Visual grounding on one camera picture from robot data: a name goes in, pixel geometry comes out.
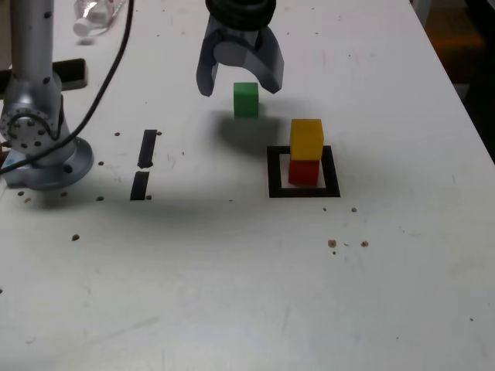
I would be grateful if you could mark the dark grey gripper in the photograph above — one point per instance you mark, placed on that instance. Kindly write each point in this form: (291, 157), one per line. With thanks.
(239, 35)

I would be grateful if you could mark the green cube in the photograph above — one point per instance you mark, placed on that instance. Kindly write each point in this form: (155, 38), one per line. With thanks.
(245, 102)

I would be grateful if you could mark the yellow cube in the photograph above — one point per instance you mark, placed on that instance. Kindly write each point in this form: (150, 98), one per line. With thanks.
(305, 141)

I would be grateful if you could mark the red cube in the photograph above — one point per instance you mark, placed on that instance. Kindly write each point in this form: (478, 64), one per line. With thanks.
(303, 173)

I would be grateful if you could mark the black tape square outline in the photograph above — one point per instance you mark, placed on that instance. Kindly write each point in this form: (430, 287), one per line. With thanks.
(272, 191)

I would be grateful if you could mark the black tape strip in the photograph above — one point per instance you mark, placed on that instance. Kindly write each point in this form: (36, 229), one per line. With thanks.
(147, 150)

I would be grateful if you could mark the clear plastic bottle, white cap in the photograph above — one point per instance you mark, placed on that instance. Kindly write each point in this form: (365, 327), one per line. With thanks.
(82, 26)

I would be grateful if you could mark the black rectangular device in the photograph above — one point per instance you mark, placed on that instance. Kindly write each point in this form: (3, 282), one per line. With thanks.
(73, 73)

